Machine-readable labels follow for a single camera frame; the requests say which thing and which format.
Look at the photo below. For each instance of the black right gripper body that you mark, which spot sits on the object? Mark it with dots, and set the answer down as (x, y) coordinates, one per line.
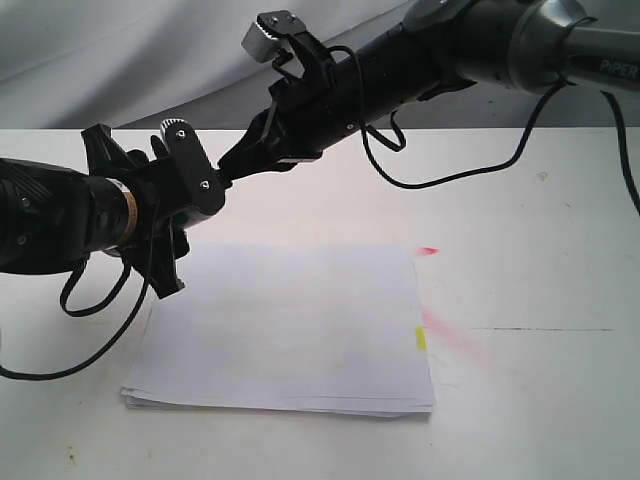
(302, 125)

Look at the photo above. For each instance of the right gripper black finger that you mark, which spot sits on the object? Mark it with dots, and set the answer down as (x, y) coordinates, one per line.
(253, 137)
(238, 164)

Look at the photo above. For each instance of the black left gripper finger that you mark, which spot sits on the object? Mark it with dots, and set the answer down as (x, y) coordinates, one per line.
(185, 155)

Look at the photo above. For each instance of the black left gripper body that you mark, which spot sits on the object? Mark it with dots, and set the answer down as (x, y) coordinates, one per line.
(163, 205)

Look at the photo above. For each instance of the spray paint can with dots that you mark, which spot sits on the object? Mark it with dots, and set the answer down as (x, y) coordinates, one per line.
(204, 197)

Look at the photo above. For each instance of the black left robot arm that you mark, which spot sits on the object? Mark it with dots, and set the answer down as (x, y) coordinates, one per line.
(52, 217)

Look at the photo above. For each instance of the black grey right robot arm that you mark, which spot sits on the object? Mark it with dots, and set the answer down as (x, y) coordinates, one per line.
(437, 48)

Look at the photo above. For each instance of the stack of white paper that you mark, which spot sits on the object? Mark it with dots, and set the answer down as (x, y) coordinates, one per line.
(333, 329)

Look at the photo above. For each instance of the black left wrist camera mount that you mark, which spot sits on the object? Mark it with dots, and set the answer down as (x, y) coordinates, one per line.
(113, 210)

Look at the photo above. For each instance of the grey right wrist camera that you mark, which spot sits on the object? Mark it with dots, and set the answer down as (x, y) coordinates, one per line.
(268, 32)

